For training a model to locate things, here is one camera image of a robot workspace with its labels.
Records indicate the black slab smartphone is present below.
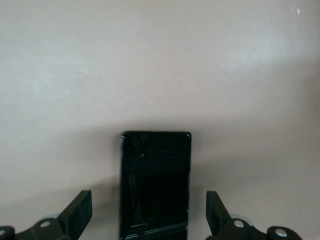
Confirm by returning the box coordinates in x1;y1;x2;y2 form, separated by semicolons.
117;130;193;240

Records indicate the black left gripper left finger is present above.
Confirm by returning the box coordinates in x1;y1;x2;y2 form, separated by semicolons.
0;189;93;240

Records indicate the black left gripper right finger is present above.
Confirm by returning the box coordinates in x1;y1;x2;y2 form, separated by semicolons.
205;190;302;240

